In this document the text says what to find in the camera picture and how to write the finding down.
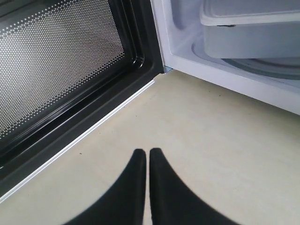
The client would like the glass turntable plate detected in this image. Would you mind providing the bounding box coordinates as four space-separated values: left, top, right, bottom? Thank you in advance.
191 41 300 80

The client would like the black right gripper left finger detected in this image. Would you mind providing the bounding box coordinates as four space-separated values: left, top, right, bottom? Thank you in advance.
66 149 147 225

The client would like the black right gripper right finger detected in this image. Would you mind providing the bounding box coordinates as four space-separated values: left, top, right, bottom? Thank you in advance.
149 148 237 225

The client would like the white microwave door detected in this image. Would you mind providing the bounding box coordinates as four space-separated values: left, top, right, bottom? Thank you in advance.
0 0 163 201

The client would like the white plastic lidded container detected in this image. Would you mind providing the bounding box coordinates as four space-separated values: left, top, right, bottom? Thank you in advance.
200 0 300 59

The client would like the white microwave oven body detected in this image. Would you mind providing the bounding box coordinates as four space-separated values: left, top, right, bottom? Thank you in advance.
151 0 300 113

